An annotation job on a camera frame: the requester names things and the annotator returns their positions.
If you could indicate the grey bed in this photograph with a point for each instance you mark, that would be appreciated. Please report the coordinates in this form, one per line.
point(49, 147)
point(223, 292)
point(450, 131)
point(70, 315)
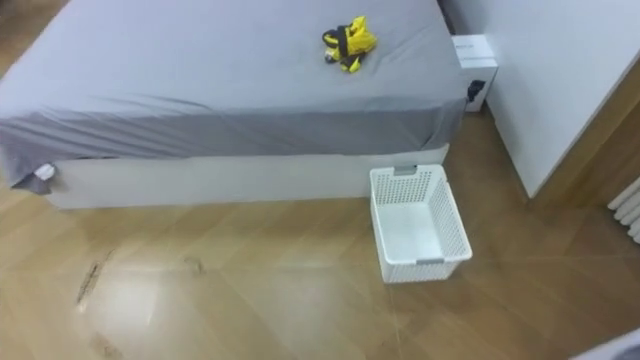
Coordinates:
point(200, 80)

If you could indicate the white radiator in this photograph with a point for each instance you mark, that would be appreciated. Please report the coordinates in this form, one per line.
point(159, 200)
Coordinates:
point(629, 210)

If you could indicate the white cardboard box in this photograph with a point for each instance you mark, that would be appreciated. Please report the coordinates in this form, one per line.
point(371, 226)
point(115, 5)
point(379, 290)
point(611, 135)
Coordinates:
point(475, 57)

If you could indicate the white cabinet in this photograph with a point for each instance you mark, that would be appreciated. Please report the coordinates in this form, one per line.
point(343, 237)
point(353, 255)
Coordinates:
point(545, 75)

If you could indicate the white perforated plastic basket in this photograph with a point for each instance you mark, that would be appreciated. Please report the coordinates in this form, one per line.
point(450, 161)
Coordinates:
point(415, 227)

